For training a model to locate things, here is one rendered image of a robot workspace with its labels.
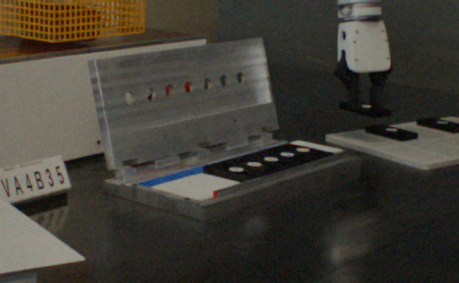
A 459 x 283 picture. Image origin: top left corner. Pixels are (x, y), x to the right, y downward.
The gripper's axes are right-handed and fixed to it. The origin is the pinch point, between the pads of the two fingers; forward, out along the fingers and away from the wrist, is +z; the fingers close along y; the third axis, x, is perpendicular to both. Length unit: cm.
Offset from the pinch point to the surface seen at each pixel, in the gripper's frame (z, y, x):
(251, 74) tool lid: -6.3, -23.9, 4.4
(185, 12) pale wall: -35, 100, 218
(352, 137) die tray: 7.5, -0.8, 3.7
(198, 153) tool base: 6.4, -41.4, -2.7
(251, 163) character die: 8.4, -37.0, -11.8
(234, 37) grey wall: -24, 125, 218
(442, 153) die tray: 11.1, 6.1, -13.7
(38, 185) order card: 8, -73, -7
